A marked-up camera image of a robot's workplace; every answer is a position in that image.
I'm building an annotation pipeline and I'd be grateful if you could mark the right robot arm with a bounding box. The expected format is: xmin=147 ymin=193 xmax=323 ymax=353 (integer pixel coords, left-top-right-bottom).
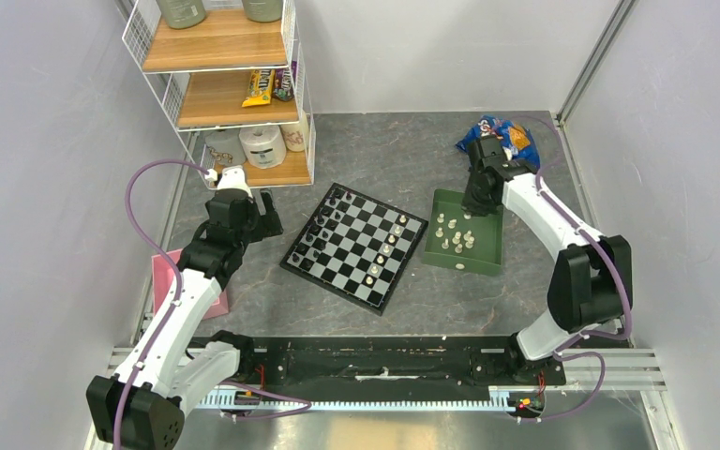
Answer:
xmin=462 ymin=135 xmax=633 ymax=383

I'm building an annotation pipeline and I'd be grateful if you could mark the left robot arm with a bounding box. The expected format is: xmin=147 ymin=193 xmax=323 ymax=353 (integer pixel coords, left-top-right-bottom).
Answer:
xmin=86 ymin=166 xmax=282 ymax=449

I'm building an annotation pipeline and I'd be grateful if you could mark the white toilet paper roll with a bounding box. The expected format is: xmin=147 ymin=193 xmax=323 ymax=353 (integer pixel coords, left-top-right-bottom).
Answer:
xmin=239 ymin=125 xmax=287 ymax=169

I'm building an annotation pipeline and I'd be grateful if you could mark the green plastic tray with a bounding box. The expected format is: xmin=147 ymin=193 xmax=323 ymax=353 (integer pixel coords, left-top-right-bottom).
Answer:
xmin=422 ymin=188 xmax=503 ymax=276

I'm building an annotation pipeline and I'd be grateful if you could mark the white patterned mug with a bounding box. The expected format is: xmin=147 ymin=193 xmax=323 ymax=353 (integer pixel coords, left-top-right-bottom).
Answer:
xmin=204 ymin=128 xmax=247 ymax=167

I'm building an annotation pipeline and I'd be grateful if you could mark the blue chips bag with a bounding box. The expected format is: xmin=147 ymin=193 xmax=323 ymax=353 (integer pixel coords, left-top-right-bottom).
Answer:
xmin=455 ymin=115 xmax=541 ymax=169

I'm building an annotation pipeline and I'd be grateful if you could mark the white cup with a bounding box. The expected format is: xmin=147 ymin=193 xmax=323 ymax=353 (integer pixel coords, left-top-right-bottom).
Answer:
xmin=279 ymin=115 xmax=309 ymax=152

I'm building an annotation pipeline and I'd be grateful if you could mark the pink plastic box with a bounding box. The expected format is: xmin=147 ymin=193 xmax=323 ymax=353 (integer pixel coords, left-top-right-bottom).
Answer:
xmin=152 ymin=249 xmax=229 ymax=324

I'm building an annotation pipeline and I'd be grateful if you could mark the black white chessboard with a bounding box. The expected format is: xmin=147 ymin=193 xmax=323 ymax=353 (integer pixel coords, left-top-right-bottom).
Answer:
xmin=280 ymin=183 xmax=428 ymax=316

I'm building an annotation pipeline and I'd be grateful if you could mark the brown candy bag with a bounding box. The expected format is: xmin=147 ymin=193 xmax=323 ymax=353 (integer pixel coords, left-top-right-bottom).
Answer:
xmin=272 ymin=60 xmax=297 ymax=102

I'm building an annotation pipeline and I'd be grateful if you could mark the yellow candy bag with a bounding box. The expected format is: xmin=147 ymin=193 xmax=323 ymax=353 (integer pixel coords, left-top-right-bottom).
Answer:
xmin=242 ymin=68 xmax=276 ymax=108

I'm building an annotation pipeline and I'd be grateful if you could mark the green bottle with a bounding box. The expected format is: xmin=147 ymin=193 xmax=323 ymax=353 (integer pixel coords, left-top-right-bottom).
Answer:
xmin=156 ymin=0 xmax=207 ymax=29
xmin=242 ymin=0 xmax=284 ymax=23

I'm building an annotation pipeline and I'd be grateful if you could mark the white wire wooden shelf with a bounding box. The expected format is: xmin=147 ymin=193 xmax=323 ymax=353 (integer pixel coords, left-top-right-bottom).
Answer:
xmin=122 ymin=1 xmax=312 ymax=167

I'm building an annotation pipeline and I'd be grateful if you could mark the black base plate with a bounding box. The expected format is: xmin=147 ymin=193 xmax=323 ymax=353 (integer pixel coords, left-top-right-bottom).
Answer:
xmin=232 ymin=336 xmax=566 ymax=402

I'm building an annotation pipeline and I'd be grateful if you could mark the aluminium frame rail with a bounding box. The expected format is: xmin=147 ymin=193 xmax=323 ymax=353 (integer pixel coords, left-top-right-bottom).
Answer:
xmin=555 ymin=0 xmax=638 ymax=126

